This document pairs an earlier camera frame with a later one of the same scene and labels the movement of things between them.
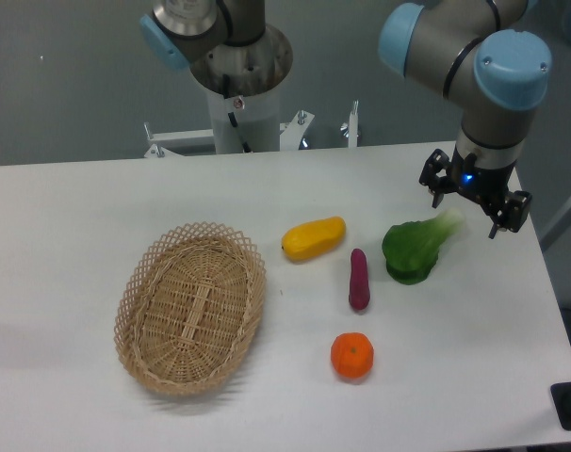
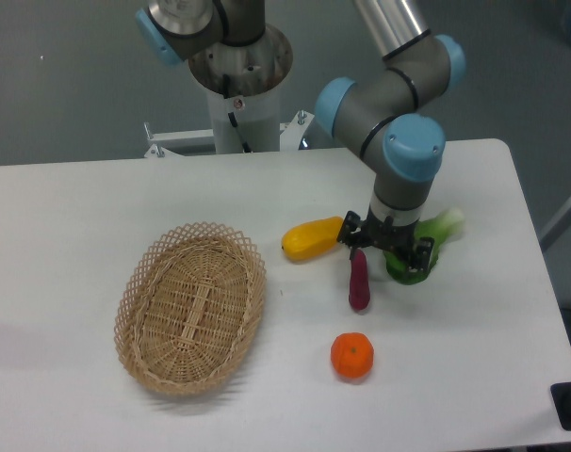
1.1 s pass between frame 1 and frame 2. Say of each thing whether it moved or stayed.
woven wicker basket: stayed
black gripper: moved
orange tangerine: stayed
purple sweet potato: stayed
